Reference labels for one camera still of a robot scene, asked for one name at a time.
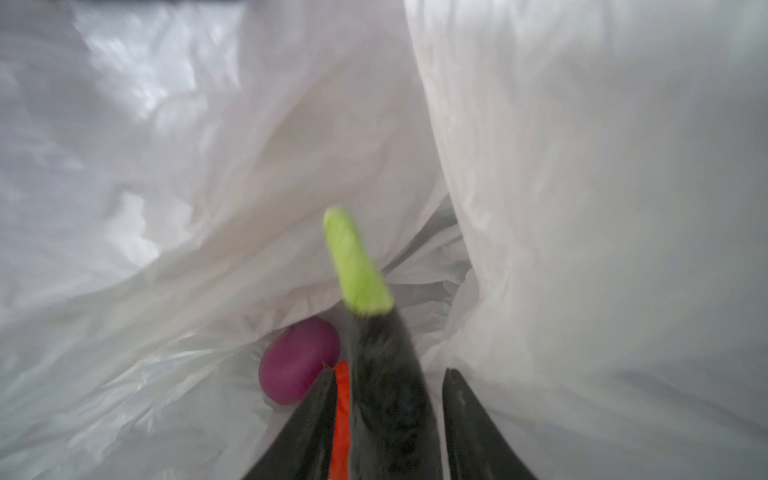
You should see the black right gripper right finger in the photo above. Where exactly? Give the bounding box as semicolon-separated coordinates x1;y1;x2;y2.
442;368;536;480

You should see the red tomato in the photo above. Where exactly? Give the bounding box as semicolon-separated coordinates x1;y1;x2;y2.
328;360;350;480

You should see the white plastic grocery bag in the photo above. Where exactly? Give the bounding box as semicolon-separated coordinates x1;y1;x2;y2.
1;1;767;479

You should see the dark eggplant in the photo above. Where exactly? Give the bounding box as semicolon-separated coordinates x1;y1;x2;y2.
323;207;443;480

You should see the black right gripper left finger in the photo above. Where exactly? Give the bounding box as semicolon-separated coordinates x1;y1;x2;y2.
243;367;337;480

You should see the purple sweet potato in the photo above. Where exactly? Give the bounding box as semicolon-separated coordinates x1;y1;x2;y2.
258;317;341;406

